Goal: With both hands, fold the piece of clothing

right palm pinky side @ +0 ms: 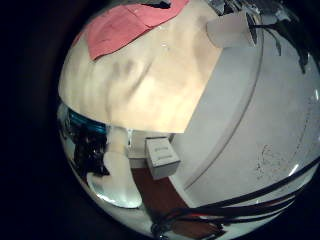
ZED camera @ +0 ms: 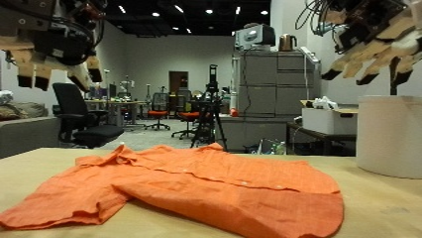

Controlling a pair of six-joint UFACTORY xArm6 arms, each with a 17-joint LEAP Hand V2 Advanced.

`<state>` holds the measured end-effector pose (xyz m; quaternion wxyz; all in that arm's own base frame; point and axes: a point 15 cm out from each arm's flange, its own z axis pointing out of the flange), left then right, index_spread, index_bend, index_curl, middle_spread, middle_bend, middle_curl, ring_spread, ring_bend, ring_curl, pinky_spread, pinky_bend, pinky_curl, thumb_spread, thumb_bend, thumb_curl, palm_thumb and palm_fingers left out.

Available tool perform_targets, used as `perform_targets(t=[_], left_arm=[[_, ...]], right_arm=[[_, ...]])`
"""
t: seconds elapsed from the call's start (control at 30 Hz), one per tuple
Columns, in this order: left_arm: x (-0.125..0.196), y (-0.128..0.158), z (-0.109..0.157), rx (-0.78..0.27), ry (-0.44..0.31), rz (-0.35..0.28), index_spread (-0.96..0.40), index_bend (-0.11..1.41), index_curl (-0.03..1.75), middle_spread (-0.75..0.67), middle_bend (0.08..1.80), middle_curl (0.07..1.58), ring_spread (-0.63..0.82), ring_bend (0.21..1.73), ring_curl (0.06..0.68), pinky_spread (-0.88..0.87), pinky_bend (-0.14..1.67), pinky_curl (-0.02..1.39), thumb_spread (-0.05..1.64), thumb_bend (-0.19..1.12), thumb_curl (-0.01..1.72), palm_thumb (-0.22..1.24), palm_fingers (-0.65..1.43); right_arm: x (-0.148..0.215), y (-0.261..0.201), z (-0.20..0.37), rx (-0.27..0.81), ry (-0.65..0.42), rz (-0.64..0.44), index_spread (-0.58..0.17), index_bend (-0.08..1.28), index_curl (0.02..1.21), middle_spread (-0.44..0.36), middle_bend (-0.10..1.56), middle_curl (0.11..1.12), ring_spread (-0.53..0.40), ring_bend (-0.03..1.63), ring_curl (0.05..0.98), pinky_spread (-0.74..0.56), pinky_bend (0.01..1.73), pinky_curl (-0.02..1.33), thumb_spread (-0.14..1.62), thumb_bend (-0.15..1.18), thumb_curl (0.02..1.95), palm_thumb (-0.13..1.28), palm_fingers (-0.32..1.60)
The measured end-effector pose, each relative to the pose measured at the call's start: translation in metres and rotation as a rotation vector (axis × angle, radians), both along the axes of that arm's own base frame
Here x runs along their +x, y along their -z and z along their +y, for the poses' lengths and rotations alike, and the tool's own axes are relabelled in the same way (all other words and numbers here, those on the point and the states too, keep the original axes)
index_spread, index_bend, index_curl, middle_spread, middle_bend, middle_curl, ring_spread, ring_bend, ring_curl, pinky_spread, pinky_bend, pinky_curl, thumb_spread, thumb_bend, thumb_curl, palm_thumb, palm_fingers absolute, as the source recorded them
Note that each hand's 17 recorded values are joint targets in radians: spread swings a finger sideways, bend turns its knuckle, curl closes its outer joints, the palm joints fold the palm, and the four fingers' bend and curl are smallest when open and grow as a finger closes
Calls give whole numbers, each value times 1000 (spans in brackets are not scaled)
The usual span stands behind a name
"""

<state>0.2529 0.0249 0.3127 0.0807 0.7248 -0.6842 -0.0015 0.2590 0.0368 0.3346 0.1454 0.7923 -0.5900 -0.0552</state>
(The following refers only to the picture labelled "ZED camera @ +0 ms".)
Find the orange button-up shirt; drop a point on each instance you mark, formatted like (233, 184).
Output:
(210, 188)

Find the green potted plant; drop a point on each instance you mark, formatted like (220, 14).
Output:
(394, 86)

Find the white power strip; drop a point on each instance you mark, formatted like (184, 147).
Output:
(309, 54)

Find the black office chair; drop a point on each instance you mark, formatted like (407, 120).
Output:
(69, 105)

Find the copper kettle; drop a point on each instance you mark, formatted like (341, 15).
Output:
(286, 43)

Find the brown cushion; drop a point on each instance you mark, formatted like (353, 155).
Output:
(21, 110)

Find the wooden office desk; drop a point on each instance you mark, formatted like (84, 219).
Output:
(118, 103)

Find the white crumpled item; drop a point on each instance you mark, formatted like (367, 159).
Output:
(323, 103)

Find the grey machine on cabinet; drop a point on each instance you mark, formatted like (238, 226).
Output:
(254, 36)

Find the brown door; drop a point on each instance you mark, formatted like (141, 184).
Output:
(176, 81)

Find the white cardboard box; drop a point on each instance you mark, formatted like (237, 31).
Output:
(327, 120)

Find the grey couch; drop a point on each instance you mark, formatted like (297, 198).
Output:
(27, 135)

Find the white round plant pot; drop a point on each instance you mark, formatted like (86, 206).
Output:
(391, 135)

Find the tall grey filing cabinet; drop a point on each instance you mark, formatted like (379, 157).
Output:
(263, 86)

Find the orange seat office chair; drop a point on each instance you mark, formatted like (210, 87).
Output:
(188, 115)
(158, 113)

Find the red ball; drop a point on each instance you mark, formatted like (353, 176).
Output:
(233, 112)

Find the low grey cabinet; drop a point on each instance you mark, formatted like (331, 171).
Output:
(250, 132)

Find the clear plastic bottles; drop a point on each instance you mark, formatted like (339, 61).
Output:
(274, 148)

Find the black camera tripod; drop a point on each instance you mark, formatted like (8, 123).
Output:
(212, 89)

